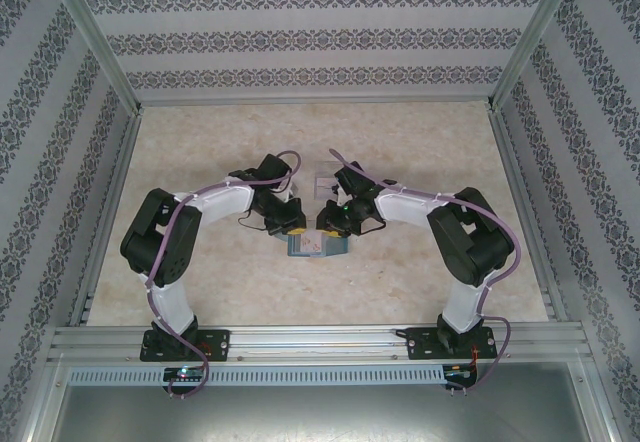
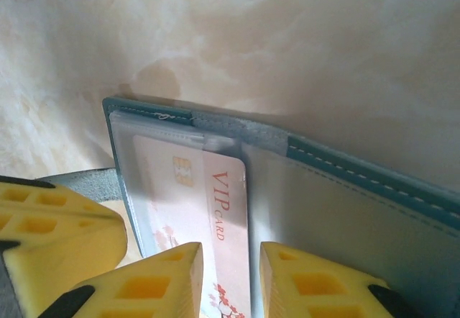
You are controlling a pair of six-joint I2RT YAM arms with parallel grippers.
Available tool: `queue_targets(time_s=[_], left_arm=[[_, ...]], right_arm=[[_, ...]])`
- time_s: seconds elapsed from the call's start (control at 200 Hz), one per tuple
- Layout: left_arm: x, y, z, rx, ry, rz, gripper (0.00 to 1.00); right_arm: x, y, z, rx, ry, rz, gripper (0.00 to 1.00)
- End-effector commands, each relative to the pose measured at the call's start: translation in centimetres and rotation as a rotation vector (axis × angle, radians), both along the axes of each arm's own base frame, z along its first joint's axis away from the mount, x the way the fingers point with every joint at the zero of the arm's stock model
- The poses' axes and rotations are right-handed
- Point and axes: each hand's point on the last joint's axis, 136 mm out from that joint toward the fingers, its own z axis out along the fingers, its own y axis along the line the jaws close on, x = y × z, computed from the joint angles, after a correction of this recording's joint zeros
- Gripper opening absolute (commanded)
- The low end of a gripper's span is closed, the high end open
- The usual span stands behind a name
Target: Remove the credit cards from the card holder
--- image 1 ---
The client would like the teal leather card holder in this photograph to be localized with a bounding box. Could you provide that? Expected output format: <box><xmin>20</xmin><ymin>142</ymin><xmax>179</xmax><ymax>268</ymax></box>
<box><xmin>285</xmin><ymin>234</ymin><xmax>350</xmax><ymax>261</ymax></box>

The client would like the clear plastic box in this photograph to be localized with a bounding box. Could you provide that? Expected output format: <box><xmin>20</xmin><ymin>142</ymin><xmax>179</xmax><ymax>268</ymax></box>
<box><xmin>312</xmin><ymin>160</ymin><xmax>346</xmax><ymax>201</ymax></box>

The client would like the grey metal sheet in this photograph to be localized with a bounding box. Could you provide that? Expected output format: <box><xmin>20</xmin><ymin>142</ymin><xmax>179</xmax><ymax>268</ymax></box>
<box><xmin>19</xmin><ymin>359</ymin><xmax>621</xmax><ymax>442</ymax></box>

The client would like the thin black right gripper cable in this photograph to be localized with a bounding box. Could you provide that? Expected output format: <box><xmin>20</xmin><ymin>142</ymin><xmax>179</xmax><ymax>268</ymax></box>
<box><xmin>357</xmin><ymin>217</ymin><xmax>387</xmax><ymax>236</ymax></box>

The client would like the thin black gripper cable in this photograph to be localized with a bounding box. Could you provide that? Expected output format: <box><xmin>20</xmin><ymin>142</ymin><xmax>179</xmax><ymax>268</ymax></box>
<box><xmin>236</xmin><ymin>211</ymin><xmax>271</xmax><ymax>236</ymax></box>
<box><xmin>357</xmin><ymin>217</ymin><xmax>387</xmax><ymax>236</ymax></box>

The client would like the thin black left gripper cable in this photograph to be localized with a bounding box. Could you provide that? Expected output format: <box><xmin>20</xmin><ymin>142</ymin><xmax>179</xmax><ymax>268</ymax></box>
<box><xmin>236</xmin><ymin>211</ymin><xmax>271</xmax><ymax>236</ymax></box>

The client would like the aluminium mounting rail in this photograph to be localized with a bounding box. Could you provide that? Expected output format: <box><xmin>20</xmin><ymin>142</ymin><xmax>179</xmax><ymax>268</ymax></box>
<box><xmin>47</xmin><ymin>324</ymin><xmax>586</xmax><ymax>363</ymax></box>

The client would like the aluminium back rail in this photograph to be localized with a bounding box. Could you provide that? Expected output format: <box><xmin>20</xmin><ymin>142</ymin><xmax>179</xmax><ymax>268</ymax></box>
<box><xmin>134</xmin><ymin>95</ymin><xmax>496</xmax><ymax>109</ymax></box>

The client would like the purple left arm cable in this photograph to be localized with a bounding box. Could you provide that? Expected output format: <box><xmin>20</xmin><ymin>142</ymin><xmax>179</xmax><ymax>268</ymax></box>
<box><xmin>144</xmin><ymin>149</ymin><xmax>304</xmax><ymax>397</ymax></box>

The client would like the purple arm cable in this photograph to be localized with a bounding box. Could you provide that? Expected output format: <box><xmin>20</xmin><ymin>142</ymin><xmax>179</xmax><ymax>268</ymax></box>
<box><xmin>328</xmin><ymin>148</ymin><xmax>522</xmax><ymax>396</ymax></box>
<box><xmin>144</xmin><ymin>149</ymin><xmax>304</xmax><ymax>397</ymax></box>

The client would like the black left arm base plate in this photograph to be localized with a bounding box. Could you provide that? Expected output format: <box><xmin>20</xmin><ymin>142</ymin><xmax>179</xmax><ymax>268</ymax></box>
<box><xmin>139</xmin><ymin>329</ymin><xmax>232</xmax><ymax>363</ymax></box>

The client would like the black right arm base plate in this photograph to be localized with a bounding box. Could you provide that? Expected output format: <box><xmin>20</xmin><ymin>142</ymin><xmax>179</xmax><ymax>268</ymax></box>
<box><xmin>404</xmin><ymin>326</ymin><xmax>499</xmax><ymax>362</ymax></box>

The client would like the slotted grey cable duct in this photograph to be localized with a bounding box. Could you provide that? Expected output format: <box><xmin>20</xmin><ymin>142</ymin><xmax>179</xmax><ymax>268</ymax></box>
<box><xmin>67</xmin><ymin>365</ymin><xmax>446</xmax><ymax>386</ymax></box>

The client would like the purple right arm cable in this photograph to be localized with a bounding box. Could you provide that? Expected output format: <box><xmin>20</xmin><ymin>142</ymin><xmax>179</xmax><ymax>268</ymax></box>
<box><xmin>328</xmin><ymin>148</ymin><xmax>522</xmax><ymax>396</ymax></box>

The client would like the aluminium side rail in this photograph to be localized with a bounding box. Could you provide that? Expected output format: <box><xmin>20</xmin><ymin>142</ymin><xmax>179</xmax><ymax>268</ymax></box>
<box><xmin>68</xmin><ymin>110</ymin><xmax>146</xmax><ymax>327</ymax></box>
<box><xmin>491</xmin><ymin>109</ymin><xmax>570</xmax><ymax>322</ymax></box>

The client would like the aluminium frame post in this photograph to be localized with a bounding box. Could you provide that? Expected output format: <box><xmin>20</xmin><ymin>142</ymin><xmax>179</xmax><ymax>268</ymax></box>
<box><xmin>485</xmin><ymin>0</ymin><xmax>586</xmax><ymax>113</ymax></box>
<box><xmin>43</xmin><ymin>0</ymin><xmax>146</xmax><ymax>116</ymax></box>

